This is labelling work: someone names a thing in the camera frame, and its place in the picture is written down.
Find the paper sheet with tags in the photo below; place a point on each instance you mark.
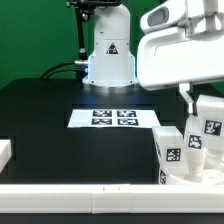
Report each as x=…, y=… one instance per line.
x=106, y=118

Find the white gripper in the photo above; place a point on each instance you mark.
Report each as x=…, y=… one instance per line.
x=167, y=58

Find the white U-shaped obstacle fence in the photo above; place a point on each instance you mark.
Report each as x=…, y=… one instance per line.
x=94, y=199

